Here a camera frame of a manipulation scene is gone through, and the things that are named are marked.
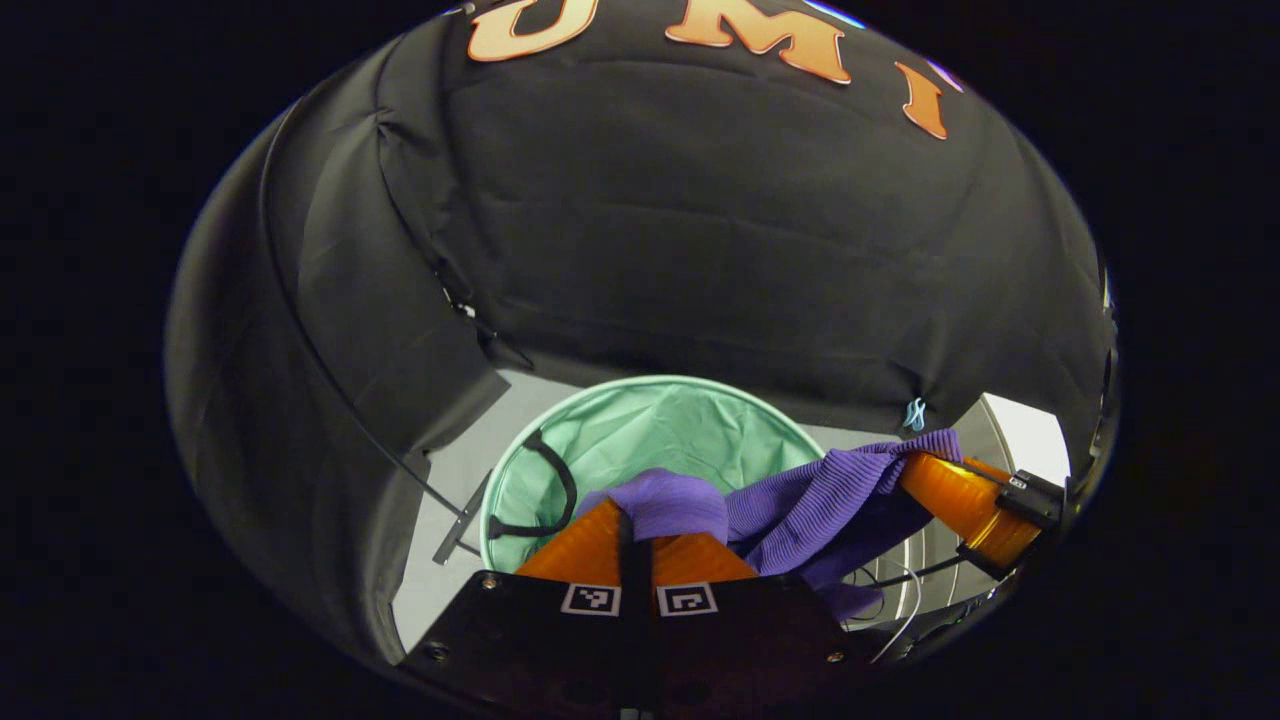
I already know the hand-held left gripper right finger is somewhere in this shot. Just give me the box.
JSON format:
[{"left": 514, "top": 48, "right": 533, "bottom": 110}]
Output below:
[{"left": 650, "top": 532, "right": 873, "bottom": 701}]

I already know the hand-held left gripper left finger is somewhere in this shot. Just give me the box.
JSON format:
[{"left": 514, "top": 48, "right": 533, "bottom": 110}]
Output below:
[{"left": 398, "top": 497, "right": 651, "bottom": 706}]

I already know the green laundry hamper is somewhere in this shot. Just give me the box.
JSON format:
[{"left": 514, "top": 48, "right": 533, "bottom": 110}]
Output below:
[{"left": 478, "top": 374, "right": 833, "bottom": 577}]

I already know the purple ribbed shirt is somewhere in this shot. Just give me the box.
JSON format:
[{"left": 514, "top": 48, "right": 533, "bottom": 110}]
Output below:
[{"left": 573, "top": 428, "right": 964, "bottom": 622}]

